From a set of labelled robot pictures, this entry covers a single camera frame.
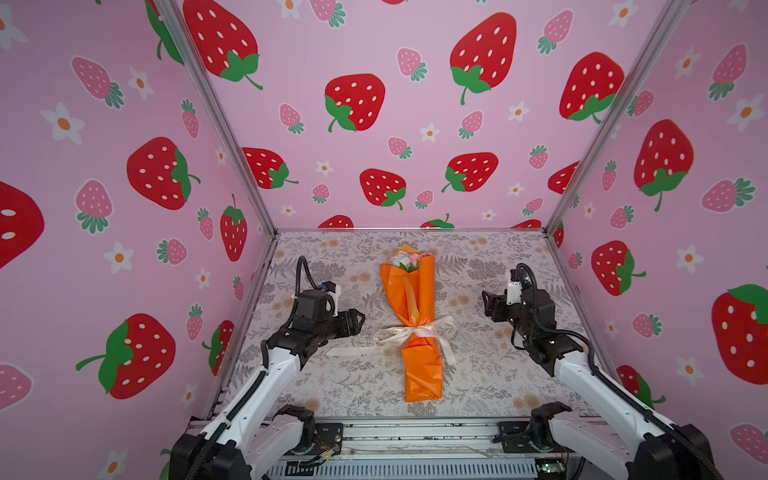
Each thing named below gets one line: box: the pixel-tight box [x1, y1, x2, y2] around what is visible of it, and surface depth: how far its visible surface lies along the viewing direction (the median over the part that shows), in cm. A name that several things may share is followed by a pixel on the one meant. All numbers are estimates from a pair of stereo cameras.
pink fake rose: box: [410, 252, 432, 267], surface depth 106 cm
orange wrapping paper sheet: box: [380, 244, 443, 403], surface depth 87 cm
